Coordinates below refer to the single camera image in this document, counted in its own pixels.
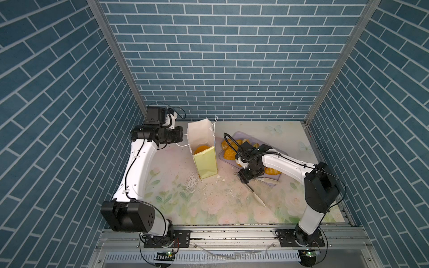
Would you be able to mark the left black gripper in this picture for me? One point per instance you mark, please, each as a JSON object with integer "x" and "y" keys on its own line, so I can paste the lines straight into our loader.
{"x": 178, "y": 134}

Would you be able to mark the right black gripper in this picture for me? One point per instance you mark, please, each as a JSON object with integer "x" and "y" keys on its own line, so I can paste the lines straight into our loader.
{"x": 243, "y": 176}

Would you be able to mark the white green paper bag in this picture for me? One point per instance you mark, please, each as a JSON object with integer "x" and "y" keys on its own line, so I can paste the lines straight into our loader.
{"x": 199, "y": 133}

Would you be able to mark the round orange pancake stack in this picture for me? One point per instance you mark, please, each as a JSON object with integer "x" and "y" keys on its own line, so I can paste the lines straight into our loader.
{"x": 201, "y": 148}

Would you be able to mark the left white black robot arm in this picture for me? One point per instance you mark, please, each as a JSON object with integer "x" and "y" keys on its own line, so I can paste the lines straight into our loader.
{"x": 127, "y": 211}

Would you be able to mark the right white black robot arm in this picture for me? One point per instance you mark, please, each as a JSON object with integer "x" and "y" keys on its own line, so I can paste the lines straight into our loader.
{"x": 321, "y": 189}

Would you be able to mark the sesame oval bread loaf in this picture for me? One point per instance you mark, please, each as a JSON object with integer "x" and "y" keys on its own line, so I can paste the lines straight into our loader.
{"x": 230, "y": 153}

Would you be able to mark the striped golden croissant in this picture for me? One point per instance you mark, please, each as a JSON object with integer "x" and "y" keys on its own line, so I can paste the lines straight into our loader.
{"x": 271, "y": 171}

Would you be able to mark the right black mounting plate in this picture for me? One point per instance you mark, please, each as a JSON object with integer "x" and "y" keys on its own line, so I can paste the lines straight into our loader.
{"x": 298, "y": 238}

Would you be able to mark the black mounting plate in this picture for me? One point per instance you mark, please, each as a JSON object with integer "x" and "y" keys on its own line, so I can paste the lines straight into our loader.
{"x": 298, "y": 238}
{"x": 177, "y": 239}

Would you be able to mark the small golden roll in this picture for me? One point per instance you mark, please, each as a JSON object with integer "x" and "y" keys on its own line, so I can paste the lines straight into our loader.
{"x": 225, "y": 145}

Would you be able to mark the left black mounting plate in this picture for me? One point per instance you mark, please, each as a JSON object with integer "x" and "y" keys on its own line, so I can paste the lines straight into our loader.
{"x": 177, "y": 239}

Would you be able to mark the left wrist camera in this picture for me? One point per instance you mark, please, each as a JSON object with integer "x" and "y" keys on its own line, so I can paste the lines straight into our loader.
{"x": 159, "y": 116}

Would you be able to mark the white vented cable duct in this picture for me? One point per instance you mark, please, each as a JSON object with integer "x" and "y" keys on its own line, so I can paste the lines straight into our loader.
{"x": 203, "y": 257}

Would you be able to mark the aluminium front rail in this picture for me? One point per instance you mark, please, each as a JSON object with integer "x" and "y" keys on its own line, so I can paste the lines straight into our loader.
{"x": 259, "y": 237}

